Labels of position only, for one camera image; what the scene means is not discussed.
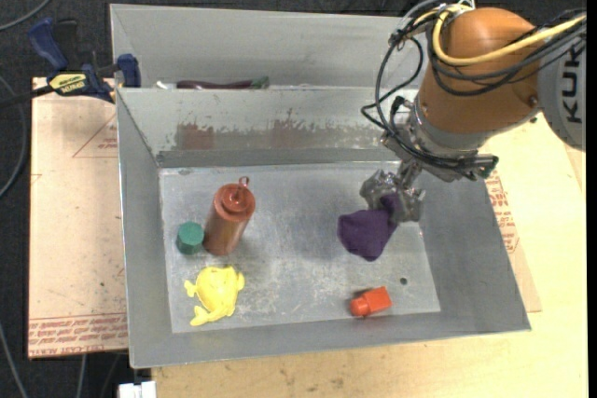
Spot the green cup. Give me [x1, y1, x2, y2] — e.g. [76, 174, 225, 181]
[175, 221, 206, 255]

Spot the orange-red block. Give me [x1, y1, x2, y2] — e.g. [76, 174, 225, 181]
[349, 285, 394, 319]

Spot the red-brown bottle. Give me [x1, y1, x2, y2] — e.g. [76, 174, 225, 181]
[202, 176, 257, 257]

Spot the grey metal bin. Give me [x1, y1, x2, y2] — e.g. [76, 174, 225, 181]
[109, 3, 533, 370]

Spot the purple cloth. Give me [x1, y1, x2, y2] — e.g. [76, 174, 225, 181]
[337, 193, 402, 263]

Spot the yellow toy fish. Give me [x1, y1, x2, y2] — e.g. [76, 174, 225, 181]
[183, 265, 246, 327]

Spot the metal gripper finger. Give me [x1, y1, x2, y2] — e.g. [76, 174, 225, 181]
[396, 188, 427, 225]
[360, 170, 400, 212]

